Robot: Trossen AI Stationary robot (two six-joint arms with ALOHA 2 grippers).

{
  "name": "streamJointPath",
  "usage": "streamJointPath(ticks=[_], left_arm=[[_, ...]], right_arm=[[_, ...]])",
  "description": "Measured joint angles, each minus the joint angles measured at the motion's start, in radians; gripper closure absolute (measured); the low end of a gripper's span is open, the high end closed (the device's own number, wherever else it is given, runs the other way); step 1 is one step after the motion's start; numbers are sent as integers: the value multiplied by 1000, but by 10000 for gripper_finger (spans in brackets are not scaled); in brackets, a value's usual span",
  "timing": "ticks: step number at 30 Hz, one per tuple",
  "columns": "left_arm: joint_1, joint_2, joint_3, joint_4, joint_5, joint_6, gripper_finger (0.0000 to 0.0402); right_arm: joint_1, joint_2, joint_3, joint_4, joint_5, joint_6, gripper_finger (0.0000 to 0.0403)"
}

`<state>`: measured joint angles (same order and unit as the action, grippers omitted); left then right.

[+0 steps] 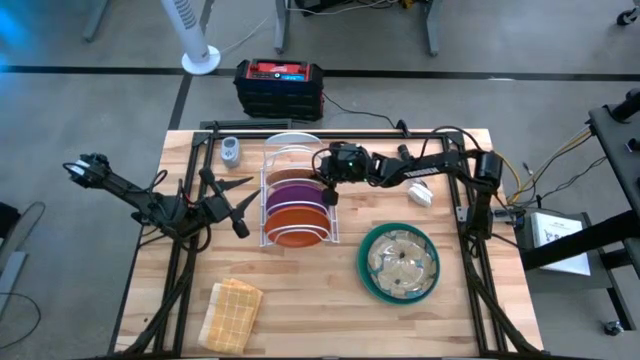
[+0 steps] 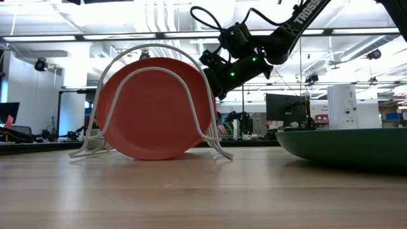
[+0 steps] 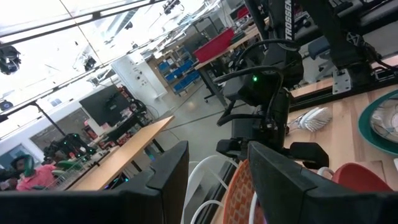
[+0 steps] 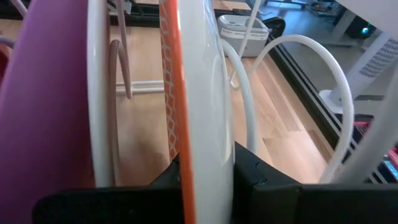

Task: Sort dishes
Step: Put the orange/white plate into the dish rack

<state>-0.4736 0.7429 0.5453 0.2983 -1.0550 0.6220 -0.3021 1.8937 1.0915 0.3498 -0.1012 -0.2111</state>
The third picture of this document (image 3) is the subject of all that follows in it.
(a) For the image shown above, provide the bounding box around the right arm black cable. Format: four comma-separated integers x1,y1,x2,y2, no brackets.
214,39,301,127

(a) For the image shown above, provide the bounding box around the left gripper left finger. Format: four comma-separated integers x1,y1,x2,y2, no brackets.
0,140,190,224

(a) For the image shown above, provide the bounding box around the black handled dish brush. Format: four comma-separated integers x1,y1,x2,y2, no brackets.
287,106,333,133

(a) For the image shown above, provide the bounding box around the blue office chair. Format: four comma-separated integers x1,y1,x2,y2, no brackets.
307,35,331,60

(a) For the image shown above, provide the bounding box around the large black monitor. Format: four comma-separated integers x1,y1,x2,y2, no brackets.
79,84,132,128

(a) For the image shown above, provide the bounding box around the plain orange plate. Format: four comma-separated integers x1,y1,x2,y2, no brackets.
331,162,393,193

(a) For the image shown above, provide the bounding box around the black aluminium table frame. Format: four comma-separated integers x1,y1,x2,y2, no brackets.
194,73,398,224

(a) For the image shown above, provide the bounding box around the wire basket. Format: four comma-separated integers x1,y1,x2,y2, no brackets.
46,155,96,191

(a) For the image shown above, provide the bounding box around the wheeled workbench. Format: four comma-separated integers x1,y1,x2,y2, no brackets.
194,26,265,108

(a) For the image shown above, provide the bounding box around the black gantry frame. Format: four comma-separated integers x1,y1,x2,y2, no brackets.
0,101,68,138

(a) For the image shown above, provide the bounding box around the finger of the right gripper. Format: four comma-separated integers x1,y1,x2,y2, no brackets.
216,139,249,158
284,142,330,170

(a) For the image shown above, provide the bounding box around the white wire dish rack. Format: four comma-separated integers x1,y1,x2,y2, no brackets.
182,154,335,224

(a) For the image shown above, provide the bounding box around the person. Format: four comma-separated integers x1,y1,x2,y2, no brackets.
11,154,59,192

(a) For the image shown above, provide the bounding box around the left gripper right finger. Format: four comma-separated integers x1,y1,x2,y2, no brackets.
248,141,398,224

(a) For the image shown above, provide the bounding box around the long wooden desk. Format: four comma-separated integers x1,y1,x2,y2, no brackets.
67,115,175,192

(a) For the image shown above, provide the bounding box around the white pillar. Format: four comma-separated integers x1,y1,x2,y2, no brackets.
111,55,169,118

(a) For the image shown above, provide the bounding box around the black computer tower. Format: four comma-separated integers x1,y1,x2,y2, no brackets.
104,172,130,191

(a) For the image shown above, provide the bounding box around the blue bin shelf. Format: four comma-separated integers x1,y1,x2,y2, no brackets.
157,46,202,95

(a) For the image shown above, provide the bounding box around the orange honeycomb pattern plate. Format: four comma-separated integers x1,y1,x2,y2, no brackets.
222,159,266,224

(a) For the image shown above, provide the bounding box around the large green plate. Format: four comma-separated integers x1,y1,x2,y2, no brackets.
357,89,398,157

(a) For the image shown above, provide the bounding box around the red bin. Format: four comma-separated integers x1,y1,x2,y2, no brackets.
193,27,236,63

